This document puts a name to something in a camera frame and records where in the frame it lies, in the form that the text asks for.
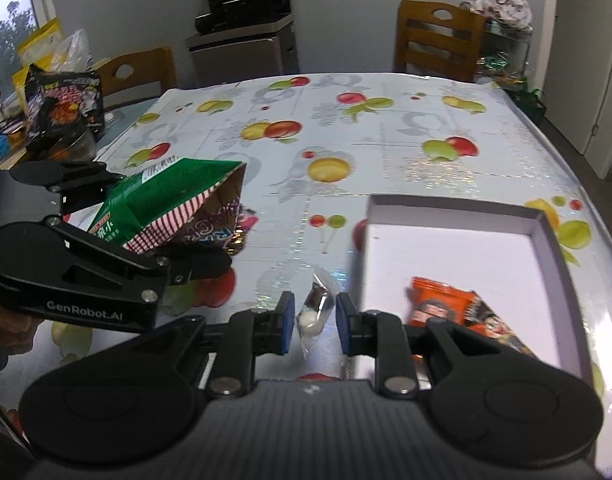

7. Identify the orange snack packet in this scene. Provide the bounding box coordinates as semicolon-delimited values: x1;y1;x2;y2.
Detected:
405;276;482;332

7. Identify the white door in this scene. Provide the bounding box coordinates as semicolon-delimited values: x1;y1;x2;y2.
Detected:
546;0;612;181

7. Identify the clear plastic bag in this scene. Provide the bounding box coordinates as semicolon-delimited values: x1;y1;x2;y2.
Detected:
51;27;95;74

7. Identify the grey cabinet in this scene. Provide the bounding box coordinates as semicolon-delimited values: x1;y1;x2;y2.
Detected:
186;14;299;89

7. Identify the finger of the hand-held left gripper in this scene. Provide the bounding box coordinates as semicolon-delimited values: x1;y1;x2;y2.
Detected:
10;159;127;217
157;249;235;290

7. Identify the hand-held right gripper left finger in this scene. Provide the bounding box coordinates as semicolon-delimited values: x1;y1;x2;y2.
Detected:
135;292;295;401

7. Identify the glass case with green foil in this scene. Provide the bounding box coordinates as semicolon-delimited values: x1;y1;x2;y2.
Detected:
478;15;536;92

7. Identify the clear candy packet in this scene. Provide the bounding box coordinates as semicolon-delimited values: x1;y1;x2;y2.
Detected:
296;270;337;362

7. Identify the wooden chair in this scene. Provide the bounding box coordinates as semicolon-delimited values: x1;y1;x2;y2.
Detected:
393;0;486;84
93;47;178;105

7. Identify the person's left hand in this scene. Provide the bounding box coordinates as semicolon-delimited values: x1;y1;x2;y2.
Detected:
0;305;42;372

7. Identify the wooden chair back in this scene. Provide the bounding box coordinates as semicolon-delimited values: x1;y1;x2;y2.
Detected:
393;0;486;84

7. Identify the black snack bag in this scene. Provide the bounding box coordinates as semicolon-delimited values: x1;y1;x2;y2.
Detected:
24;64;107;150

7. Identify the yellow bag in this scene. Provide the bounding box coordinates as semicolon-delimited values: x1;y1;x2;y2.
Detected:
11;17;63;92

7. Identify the green snack bag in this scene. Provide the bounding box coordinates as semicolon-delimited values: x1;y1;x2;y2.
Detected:
88;157;248;257

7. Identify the orange black cartoon packet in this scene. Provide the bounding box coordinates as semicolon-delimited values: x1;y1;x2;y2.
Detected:
460;292;537;359

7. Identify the grey cardboard box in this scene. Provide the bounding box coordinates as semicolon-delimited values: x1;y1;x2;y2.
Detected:
353;194;594;382

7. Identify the white plastic bag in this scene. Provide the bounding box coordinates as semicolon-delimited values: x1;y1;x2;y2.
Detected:
472;0;534;29

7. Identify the dark green bag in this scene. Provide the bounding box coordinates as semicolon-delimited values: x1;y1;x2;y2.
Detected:
504;87;547;122

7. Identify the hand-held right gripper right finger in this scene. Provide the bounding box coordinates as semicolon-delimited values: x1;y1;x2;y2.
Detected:
335;292;537;401

